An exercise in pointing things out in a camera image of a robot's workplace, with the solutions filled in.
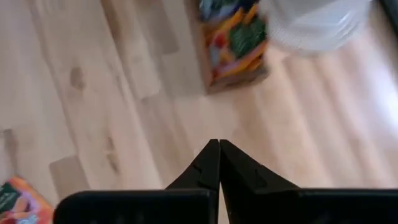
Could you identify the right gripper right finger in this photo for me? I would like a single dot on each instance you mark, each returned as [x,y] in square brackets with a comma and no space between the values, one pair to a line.
[264,202]

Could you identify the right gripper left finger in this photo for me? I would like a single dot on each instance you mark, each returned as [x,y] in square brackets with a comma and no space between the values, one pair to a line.
[186,205]

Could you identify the brown wooden tea box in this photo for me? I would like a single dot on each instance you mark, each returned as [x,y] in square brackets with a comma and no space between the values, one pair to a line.
[236,84]

